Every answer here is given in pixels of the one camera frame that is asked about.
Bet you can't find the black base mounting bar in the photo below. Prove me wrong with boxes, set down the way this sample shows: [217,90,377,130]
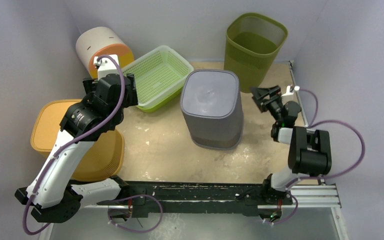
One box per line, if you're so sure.
[100,180,293,218]

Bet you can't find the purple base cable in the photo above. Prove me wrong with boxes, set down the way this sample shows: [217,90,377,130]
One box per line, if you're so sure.
[261,190,299,226]
[107,193,164,234]

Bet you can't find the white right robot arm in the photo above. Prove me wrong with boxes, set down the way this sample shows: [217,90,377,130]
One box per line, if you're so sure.
[249,85,332,204]

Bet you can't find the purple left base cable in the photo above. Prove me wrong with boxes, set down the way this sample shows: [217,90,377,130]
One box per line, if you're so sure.
[107,193,164,234]

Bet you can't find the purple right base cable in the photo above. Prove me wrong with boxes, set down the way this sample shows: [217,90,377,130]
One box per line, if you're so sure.
[261,190,299,226]

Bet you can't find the green solid tray underneath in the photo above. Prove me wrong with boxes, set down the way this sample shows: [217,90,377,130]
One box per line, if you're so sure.
[137,73,189,113]

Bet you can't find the grey slatted waste basket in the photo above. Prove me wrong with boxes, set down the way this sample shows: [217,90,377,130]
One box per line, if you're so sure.
[180,69,244,150]

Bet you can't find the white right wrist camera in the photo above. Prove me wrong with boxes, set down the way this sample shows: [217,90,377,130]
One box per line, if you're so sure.
[281,85,300,98]

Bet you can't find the yellow slatted waste basket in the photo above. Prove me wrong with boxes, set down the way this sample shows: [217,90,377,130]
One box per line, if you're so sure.
[30,99,125,182]

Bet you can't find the white drawer cabinet coloured fronts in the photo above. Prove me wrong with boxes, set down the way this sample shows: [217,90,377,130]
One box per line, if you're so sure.
[75,26,135,79]

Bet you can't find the light green mesh tray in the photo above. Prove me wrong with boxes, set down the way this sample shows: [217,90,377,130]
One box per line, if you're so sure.
[122,45,194,110]

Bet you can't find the aluminium frame rail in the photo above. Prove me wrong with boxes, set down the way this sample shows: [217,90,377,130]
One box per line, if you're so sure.
[47,184,342,210]

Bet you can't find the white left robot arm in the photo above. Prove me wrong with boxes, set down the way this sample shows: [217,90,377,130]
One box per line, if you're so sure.
[14,73,138,223]

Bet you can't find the olive green waste basket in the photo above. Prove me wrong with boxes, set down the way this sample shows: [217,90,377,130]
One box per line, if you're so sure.
[224,12,289,93]

